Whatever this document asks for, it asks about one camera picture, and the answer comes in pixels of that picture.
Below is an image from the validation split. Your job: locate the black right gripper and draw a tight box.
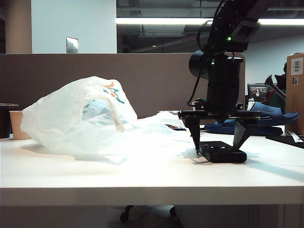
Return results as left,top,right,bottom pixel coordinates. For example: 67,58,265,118
178,82,262,155

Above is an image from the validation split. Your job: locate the black power bank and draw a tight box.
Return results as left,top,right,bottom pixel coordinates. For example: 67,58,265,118
199,141,247,164

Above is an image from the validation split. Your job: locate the white plastic shopping bag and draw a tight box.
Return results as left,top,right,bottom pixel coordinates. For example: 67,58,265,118
20,76,198,165

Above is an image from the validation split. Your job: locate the black computer monitor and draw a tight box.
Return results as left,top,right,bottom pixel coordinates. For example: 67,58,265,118
247,83,270,98

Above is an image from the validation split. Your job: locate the dark chair with clothes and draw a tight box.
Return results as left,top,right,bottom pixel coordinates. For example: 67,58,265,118
264,61,288,114

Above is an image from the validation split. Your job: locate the black desk mat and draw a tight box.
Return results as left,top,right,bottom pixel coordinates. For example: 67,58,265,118
265,133,304,150

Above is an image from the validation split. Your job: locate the brown desk divider panel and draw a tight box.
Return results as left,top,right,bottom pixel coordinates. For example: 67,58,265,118
0,52,246,140

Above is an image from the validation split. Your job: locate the brown cardboard box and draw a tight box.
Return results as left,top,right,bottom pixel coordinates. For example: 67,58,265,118
285,52,304,136

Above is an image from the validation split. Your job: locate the long ceiling light strip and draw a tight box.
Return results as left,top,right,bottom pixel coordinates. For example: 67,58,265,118
115,18,304,26

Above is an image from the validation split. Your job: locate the beige paper cup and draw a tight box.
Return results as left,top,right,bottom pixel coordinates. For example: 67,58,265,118
9,110,31,141

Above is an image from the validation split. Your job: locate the black cylindrical container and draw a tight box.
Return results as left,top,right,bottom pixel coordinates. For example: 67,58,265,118
0,103,19,140

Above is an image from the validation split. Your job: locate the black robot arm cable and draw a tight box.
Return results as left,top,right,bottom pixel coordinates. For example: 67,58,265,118
187,20,214,107

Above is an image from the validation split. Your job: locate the metal wall switch plate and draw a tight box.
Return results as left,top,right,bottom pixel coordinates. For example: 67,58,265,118
66,37,79,54

